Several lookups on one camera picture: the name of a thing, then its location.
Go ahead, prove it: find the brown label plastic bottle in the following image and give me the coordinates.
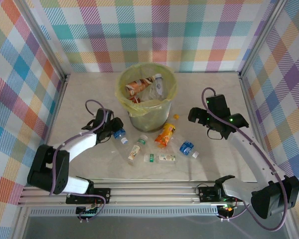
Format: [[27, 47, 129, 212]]
[[125, 76, 156, 97]]

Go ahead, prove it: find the yellow plastic bin liner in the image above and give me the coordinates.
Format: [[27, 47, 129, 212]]
[[116, 62, 178, 118]]

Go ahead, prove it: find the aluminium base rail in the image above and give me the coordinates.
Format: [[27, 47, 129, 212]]
[[17, 185, 294, 207]]

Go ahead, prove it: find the orange juice plastic bottle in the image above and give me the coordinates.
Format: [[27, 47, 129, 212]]
[[153, 122, 177, 149]]

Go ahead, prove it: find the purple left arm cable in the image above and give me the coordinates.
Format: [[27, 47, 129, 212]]
[[49, 99, 108, 221]]

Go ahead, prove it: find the beige label bottle white cap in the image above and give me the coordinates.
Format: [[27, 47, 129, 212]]
[[126, 134, 149, 166]]

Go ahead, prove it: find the green white label clear bottle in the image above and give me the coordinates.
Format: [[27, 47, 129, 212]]
[[143, 153, 178, 165]]

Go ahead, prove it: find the clear water bottle blue cap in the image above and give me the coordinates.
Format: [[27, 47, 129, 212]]
[[153, 73, 165, 100]]

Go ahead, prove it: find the blue label plastic bottle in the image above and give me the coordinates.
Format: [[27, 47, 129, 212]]
[[178, 140, 202, 159], [113, 127, 129, 146]]

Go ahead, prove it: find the translucent green plastic bin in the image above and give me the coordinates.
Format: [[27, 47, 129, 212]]
[[116, 62, 178, 133]]

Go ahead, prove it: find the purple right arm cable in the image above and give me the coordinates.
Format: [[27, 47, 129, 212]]
[[201, 87, 290, 231]]

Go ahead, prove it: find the plaid fabric wall panel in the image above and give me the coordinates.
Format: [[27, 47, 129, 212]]
[[32, 0, 275, 73], [244, 0, 299, 217], [0, 0, 65, 239]]

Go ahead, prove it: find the grey slotted cable duct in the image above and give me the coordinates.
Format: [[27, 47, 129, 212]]
[[29, 208, 220, 217]]

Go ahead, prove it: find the aluminium table side rail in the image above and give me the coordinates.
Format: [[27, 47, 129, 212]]
[[238, 74, 287, 186], [27, 76, 71, 186]]

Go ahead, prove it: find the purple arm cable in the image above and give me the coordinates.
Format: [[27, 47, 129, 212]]
[[201, 87, 290, 231], [49, 99, 108, 221]]

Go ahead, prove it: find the aluminium frame post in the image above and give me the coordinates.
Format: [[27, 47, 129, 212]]
[[13, 0, 71, 83], [238, 0, 290, 80]]

